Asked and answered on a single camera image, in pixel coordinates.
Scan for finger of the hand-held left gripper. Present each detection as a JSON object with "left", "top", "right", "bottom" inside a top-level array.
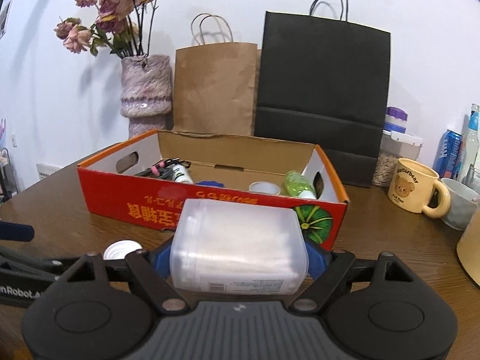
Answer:
[
  {"left": 0, "top": 221, "right": 35, "bottom": 242},
  {"left": 0, "top": 246, "right": 80, "bottom": 281}
]

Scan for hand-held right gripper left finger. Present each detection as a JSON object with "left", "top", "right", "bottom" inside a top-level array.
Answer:
[{"left": 67, "top": 239, "right": 189, "bottom": 314}]

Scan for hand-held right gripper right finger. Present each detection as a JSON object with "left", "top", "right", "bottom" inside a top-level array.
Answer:
[{"left": 292, "top": 240, "right": 415, "bottom": 314}]

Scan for white ridged cap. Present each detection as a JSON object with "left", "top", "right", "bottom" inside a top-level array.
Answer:
[{"left": 103, "top": 240, "right": 144, "bottom": 260}]

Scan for green spray bottle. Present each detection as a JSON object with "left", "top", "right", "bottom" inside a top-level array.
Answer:
[{"left": 282, "top": 170, "right": 318, "bottom": 200}]

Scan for translucent plastic box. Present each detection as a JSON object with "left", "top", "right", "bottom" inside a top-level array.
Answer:
[{"left": 169, "top": 199, "right": 310, "bottom": 296}]

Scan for red cardboard box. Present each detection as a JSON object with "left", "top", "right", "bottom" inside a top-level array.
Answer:
[{"left": 77, "top": 129, "right": 350, "bottom": 252}]

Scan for black cable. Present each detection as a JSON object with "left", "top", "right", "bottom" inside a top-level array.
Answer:
[{"left": 133, "top": 159, "right": 192, "bottom": 181}]

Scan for small white bottle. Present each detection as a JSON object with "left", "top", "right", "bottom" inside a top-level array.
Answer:
[{"left": 170, "top": 163, "right": 195, "bottom": 185}]

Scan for white tape roll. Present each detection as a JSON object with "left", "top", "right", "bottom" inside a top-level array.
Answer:
[{"left": 249, "top": 181, "right": 282, "bottom": 197}]

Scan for white grilled box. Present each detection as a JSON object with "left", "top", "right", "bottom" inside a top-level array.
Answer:
[{"left": 36, "top": 163, "right": 63, "bottom": 179}]

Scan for yellow bear mug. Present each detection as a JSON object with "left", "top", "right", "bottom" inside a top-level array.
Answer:
[{"left": 387, "top": 158, "right": 452, "bottom": 219}]

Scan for clear food container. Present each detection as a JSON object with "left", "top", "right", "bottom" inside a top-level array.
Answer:
[{"left": 371, "top": 129, "right": 424, "bottom": 188}]

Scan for cream thermos jug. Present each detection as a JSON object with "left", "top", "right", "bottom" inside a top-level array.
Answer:
[{"left": 456, "top": 214, "right": 480, "bottom": 288}]

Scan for grey cup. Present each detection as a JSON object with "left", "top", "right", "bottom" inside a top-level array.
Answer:
[{"left": 439, "top": 177, "right": 480, "bottom": 231}]

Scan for purple lidded jar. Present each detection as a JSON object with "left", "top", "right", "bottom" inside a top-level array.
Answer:
[{"left": 384, "top": 107, "right": 409, "bottom": 134}]

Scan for blue drink can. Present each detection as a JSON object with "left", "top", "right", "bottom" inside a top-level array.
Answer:
[{"left": 433, "top": 129, "right": 464, "bottom": 181}]

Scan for pink speckled vase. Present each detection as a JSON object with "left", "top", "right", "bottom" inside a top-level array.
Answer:
[{"left": 120, "top": 54, "right": 173, "bottom": 140}]

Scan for black paper bag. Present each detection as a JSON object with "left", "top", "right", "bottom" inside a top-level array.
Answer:
[{"left": 254, "top": 0, "right": 393, "bottom": 189}]

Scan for brown paper bag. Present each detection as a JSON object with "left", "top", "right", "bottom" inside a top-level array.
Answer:
[{"left": 172, "top": 13, "right": 262, "bottom": 138}]

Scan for clear glass bottle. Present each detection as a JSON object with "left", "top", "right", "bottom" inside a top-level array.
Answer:
[{"left": 457, "top": 104, "right": 480, "bottom": 185}]

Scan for dried pink flowers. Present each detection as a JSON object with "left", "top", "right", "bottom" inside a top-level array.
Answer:
[{"left": 54, "top": 0, "right": 162, "bottom": 59}]

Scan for wire storage rack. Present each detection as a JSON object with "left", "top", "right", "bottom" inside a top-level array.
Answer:
[{"left": 0, "top": 146, "right": 19, "bottom": 203}]

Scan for wall poster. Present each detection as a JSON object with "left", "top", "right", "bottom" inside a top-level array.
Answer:
[{"left": 0, "top": 0, "right": 14, "bottom": 40}]

